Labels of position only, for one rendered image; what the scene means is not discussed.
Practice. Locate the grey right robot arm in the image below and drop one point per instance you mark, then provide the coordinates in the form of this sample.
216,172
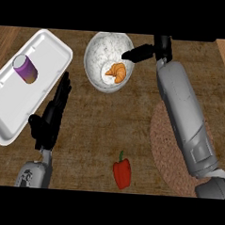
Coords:
186,122

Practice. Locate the purple can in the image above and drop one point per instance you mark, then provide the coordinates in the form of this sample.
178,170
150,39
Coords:
25,70

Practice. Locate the golden croissant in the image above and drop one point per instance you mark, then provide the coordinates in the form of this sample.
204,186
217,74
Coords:
117,72

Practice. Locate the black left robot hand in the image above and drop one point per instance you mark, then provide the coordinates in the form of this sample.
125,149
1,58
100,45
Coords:
51,117

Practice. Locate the white rectangular tray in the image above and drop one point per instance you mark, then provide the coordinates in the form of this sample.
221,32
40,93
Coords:
31,81

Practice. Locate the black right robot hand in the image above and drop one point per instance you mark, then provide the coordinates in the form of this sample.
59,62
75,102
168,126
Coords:
146,52

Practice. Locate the red bell pepper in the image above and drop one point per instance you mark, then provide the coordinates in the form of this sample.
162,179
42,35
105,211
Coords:
122,172

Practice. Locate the round brown woven placemat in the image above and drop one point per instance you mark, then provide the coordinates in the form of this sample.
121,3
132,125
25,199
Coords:
165,152

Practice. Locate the white marbled bowl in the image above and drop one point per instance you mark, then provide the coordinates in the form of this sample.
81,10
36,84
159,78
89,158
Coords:
102,54

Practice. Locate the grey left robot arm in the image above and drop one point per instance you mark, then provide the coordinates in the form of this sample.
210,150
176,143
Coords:
35,172

